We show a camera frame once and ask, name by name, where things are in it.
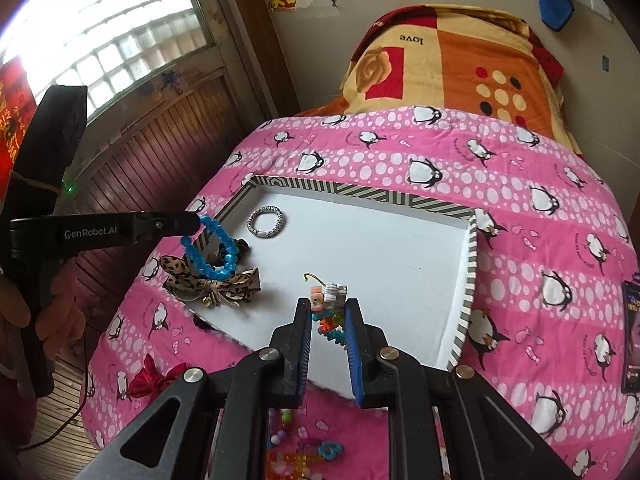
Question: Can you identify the brown scrunchie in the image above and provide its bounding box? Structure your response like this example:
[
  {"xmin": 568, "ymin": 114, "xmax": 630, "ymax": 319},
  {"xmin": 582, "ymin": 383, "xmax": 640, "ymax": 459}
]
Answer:
[{"xmin": 210, "ymin": 237, "xmax": 251, "ymax": 266}]

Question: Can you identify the leopard print bow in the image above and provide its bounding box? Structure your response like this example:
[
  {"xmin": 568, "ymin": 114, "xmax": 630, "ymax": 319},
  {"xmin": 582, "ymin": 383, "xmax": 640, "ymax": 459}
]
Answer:
[{"xmin": 159, "ymin": 254, "xmax": 262, "ymax": 309}]

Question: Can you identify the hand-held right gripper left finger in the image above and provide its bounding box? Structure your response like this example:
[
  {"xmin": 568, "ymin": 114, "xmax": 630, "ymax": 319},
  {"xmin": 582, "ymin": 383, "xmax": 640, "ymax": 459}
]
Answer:
[{"xmin": 90, "ymin": 297, "xmax": 313, "ymax": 480}]

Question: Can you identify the colourful flower charm bracelet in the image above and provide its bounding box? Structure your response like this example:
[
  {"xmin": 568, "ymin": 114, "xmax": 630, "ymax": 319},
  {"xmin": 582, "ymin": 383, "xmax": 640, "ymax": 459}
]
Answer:
[{"xmin": 304, "ymin": 272, "xmax": 351, "ymax": 356}]

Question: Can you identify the person's left hand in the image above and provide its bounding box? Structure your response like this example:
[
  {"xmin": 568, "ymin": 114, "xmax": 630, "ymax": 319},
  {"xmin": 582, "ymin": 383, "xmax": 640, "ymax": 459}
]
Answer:
[{"xmin": 0, "ymin": 270, "xmax": 87, "ymax": 376}]

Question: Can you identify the orange transparent bead bracelet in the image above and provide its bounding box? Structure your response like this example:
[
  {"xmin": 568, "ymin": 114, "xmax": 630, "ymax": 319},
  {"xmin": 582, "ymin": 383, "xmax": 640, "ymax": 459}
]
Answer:
[{"xmin": 267, "ymin": 437, "xmax": 346, "ymax": 480}]

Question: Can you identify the blue bead bracelet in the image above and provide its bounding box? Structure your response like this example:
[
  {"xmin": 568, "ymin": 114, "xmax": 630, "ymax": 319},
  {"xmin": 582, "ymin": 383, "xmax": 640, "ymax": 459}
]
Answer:
[{"xmin": 182, "ymin": 215, "xmax": 241, "ymax": 281}]

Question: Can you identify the black cable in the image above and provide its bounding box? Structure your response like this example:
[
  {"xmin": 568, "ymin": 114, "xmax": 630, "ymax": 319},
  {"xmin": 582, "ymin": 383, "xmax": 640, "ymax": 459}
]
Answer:
[{"xmin": 15, "ymin": 370, "xmax": 96, "ymax": 453}]

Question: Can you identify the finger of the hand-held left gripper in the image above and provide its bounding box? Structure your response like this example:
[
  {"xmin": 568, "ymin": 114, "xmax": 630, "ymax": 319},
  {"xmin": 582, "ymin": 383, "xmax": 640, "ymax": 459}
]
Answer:
[{"xmin": 131, "ymin": 210, "xmax": 202, "ymax": 248}]

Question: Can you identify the orange patterned blanket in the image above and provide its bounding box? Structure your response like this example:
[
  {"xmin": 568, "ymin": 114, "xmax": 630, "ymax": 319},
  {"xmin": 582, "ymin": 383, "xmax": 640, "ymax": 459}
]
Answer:
[{"xmin": 295, "ymin": 5, "xmax": 586, "ymax": 161}]

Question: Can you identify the glass block window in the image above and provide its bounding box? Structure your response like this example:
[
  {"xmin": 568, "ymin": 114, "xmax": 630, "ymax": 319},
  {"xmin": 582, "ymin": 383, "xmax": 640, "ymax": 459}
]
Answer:
[{"xmin": 0, "ymin": 0, "xmax": 208, "ymax": 126}]

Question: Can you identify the pink penguin blanket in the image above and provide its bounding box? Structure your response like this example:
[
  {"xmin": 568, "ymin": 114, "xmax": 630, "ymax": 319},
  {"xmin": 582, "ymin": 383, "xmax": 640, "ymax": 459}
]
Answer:
[{"xmin": 82, "ymin": 105, "xmax": 640, "ymax": 480}]

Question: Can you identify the red wall poster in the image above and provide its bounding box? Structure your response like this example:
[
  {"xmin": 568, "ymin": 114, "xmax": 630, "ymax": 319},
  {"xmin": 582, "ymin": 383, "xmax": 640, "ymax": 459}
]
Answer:
[{"xmin": 0, "ymin": 57, "xmax": 36, "ymax": 176}]

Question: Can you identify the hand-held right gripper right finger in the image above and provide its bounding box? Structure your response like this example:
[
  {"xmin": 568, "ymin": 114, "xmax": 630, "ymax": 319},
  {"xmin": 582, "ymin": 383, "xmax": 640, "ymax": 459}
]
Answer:
[{"xmin": 344, "ymin": 298, "xmax": 577, "ymax": 480}]

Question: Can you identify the white wall switch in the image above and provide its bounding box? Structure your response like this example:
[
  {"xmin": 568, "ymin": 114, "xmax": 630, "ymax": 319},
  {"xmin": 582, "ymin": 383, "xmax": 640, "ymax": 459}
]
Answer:
[{"xmin": 575, "ymin": 0, "xmax": 612, "ymax": 17}]

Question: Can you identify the multicolour round bead bracelet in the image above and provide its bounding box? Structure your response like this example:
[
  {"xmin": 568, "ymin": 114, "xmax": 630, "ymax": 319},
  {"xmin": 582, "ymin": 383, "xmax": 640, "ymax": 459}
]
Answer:
[{"xmin": 269, "ymin": 407, "xmax": 296, "ymax": 450}]

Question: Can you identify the silver hair tie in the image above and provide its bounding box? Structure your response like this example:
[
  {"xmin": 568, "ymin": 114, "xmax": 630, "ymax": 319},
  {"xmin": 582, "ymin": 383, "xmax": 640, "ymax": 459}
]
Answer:
[{"xmin": 247, "ymin": 206, "xmax": 284, "ymax": 239}]

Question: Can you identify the striped cardboard box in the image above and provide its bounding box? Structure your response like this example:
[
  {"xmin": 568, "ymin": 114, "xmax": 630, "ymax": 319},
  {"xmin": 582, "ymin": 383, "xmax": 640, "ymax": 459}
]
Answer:
[{"xmin": 162, "ymin": 174, "xmax": 481, "ymax": 401}]

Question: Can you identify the red satin bow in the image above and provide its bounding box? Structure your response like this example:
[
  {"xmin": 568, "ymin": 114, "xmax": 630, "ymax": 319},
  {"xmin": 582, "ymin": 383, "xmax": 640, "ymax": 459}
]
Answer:
[{"xmin": 127, "ymin": 354, "xmax": 188, "ymax": 403}]

